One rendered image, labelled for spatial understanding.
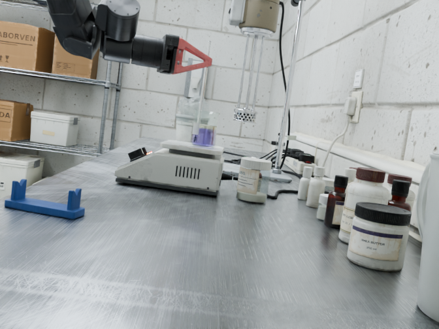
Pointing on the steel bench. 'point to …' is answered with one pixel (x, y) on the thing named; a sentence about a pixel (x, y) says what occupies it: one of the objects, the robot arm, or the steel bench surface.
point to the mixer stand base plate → (239, 169)
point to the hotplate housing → (176, 172)
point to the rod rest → (34, 205)
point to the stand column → (289, 87)
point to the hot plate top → (191, 147)
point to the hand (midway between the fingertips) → (207, 61)
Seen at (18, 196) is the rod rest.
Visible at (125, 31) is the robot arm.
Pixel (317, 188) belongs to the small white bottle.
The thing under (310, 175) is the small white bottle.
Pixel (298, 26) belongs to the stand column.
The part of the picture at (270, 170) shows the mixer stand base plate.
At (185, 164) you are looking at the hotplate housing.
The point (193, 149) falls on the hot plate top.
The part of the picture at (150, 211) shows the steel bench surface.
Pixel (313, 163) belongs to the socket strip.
